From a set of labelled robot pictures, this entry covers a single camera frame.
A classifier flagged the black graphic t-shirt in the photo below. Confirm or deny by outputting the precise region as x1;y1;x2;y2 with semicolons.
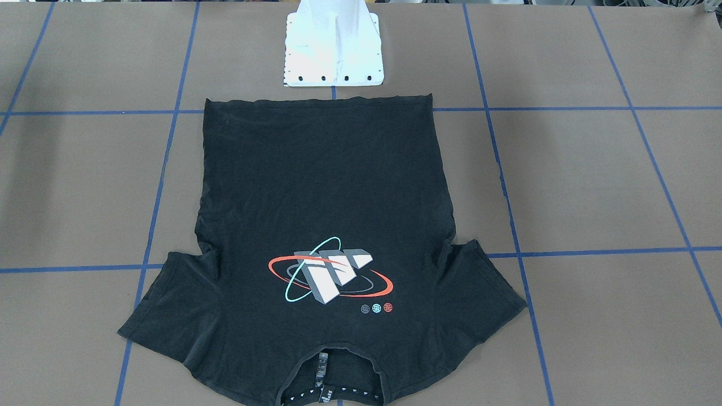
118;95;527;405

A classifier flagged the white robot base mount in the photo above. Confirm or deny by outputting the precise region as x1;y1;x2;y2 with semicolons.
282;1;385;87

